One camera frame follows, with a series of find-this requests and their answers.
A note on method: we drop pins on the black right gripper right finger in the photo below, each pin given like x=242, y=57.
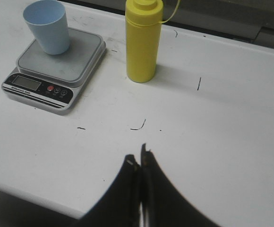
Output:
x=162, y=203

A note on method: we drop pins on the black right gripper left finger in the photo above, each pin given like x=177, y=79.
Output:
x=120, y=205

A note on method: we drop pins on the yellow squeeze bottle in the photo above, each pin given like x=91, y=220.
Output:
x=143, y=21

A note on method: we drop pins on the light blue plastic cup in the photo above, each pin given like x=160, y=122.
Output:
x=47, y=21

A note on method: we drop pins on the silver electronic kitchen scale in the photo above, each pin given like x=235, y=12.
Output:
x=54, y=82

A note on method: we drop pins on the grey stone countertop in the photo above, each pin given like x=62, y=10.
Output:
x=250, y=21

